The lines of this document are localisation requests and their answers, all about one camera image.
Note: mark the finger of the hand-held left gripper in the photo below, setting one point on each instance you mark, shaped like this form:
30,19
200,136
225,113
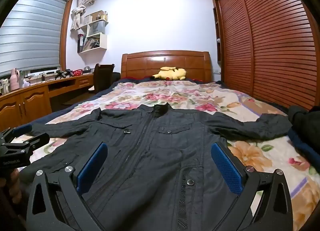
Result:
23,129
35,139

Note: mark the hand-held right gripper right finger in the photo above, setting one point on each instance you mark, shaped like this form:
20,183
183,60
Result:
226,168

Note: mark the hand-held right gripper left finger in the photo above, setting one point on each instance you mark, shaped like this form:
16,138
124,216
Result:
91,163

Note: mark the black zip jacket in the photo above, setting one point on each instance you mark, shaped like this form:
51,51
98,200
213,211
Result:
155,151

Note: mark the person's left hand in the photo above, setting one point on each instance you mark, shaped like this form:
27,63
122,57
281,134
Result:
13,186

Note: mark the wooden desk with cabinets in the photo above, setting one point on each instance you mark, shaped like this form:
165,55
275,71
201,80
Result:
32,101

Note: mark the pink bottle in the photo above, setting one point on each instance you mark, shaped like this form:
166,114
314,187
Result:
14,79

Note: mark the small black tripod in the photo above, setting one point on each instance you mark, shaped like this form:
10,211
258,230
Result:
58,74

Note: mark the red basket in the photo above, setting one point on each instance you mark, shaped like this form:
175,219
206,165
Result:
77,73

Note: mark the dark brown chair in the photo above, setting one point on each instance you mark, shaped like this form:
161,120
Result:
102,77

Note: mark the silver pot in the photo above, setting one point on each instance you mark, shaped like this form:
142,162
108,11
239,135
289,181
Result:
88,70

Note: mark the floral blanket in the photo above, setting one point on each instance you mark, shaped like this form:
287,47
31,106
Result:
175,96

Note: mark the dark cloth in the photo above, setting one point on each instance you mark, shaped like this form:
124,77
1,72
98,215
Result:
305,123

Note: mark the grey window blind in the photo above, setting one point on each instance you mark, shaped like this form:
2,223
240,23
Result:
30,33

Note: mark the row of books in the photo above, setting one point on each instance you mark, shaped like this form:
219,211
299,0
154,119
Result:
80,43

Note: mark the yellow plush toy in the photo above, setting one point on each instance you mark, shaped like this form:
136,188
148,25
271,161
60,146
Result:
172,73

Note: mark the wooden bed headboard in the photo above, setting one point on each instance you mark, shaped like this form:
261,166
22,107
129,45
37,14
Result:
150,63

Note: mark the tied beige curtain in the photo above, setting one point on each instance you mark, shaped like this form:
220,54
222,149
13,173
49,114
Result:
76,16

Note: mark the grey paper bag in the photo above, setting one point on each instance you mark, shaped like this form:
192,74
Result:
97,27

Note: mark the wooden louvered wardrobe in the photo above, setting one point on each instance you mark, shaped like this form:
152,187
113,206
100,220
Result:
275,46

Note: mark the wooden window frame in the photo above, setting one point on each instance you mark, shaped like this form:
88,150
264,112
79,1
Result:
66,33

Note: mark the white wall shelf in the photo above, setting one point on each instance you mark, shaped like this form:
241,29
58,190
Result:
103,43

